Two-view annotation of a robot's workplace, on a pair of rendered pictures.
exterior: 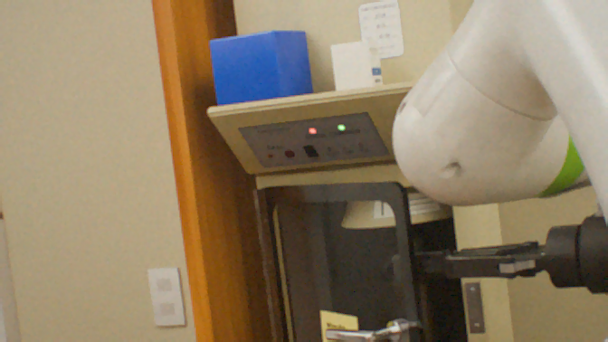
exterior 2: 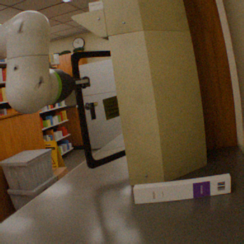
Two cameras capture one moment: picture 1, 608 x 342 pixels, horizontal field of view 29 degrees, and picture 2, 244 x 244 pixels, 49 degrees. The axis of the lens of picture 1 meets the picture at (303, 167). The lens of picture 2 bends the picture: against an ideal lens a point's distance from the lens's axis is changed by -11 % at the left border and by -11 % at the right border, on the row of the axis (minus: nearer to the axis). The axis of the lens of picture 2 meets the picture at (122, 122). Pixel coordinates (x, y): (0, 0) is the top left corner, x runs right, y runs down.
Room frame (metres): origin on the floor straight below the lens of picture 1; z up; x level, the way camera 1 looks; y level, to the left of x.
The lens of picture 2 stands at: (1.39, -1.09, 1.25)
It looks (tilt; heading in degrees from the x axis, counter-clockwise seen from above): 7 degrees down; 80
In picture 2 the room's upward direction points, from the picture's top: 8 degrees counter-clockwise
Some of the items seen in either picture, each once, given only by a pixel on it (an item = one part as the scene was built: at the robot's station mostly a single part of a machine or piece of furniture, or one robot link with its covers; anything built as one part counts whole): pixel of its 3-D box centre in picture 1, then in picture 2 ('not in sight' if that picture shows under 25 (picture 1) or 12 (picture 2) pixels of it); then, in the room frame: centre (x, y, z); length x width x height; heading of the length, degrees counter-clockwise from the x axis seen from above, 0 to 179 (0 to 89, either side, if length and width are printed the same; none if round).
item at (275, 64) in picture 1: (261, 68); not in sight; (1.61, 0.04, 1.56); 0.10 x 0.10 x 0.09; 64
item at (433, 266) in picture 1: (437, 267); not in sight; (1.43, -0.15, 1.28); 0.05 x 0.03 x 0.01; 64
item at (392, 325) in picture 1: (361, 333); not in sight; (1.48, -0.05, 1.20); 0.10 x 0.05 x 0.03; 37
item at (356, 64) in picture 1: (356, 65); (97, 10); (1.54, -0.09, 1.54); 0.05 x 0.05 x 0.06; 71
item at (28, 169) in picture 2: not in sight; (28, 169); (0.84, 2.15, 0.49); 0.60 x 0.42 x 0.33; 64
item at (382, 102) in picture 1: (335, 128); (103, 32); (1.56, -0.05, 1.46); 0.32 x 0.12 x 0.10; 64
